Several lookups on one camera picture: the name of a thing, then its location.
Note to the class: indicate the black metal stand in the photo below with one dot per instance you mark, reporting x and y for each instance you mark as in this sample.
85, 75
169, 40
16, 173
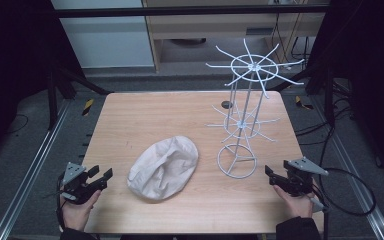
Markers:
63, 86
323, 86

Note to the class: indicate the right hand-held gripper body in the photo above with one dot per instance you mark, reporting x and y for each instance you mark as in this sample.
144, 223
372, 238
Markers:
301, 181

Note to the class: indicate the wooden shelf unit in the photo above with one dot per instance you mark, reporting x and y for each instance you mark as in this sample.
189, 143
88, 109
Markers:
206, 31

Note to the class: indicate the black yellow striped tape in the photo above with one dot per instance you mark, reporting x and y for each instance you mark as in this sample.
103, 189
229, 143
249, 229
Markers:
302, 103
87, 107

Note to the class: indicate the beige cloth cap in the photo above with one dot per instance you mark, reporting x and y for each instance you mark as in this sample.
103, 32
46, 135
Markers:
166, 166

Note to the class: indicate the aluminium floor rail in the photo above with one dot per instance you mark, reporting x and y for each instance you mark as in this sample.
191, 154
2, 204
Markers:
30, 173
356, 186

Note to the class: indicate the person's right hand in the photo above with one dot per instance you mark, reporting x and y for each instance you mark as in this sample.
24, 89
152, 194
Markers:
298, 205

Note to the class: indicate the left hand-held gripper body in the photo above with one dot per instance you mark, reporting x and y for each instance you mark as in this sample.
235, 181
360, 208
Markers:
74, 186

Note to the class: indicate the black horizontal frame bar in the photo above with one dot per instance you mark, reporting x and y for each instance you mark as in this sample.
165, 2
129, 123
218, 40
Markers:
180, 11

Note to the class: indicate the person's left hand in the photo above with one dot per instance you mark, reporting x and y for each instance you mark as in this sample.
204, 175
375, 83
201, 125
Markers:
76, 215

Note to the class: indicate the white cabinet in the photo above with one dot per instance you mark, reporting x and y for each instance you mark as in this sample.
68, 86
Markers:
106, 43

